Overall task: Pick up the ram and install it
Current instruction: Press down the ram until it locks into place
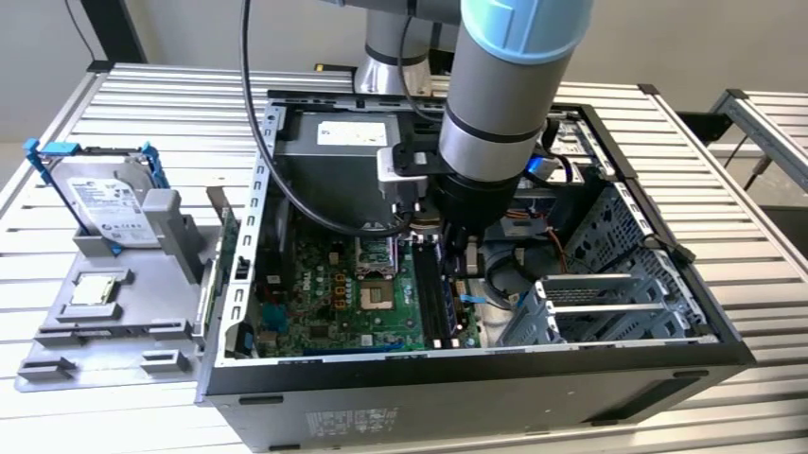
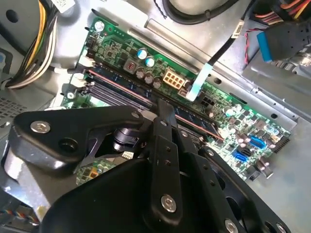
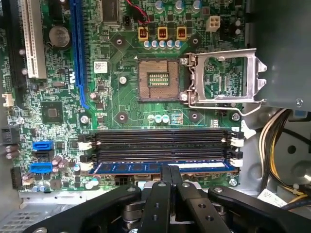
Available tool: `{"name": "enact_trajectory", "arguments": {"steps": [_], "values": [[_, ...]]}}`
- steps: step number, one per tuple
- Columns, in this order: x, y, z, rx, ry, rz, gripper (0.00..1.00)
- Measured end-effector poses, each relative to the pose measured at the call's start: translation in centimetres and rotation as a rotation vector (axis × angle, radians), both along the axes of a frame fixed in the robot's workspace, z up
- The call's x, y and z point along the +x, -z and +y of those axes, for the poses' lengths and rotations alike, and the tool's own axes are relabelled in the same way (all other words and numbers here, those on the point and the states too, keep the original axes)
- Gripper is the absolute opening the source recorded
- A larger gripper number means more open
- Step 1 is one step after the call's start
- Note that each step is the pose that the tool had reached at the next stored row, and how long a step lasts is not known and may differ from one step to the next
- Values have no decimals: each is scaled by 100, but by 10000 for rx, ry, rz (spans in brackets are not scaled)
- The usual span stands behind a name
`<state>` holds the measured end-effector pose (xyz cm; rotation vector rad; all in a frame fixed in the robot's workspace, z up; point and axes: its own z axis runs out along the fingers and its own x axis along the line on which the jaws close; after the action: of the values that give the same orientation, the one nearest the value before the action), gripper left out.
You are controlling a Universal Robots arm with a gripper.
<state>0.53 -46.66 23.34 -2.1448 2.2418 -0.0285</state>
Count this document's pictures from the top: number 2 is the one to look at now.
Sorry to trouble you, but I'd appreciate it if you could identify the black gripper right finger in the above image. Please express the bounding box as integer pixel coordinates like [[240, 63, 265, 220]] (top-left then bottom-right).
[[171, 125, 292, 233]]

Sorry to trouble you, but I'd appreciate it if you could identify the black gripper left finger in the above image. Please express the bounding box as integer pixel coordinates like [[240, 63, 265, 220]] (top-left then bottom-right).
[[7, 98, 183, 221]]

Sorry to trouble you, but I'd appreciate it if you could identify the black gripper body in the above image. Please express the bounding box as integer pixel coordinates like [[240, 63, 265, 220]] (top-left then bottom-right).
[[39, 157, 225, 233]]

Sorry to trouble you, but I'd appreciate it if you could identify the blue RAM stick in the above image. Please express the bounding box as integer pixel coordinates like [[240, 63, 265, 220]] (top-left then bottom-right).
[[87, 67, 225, 141]]

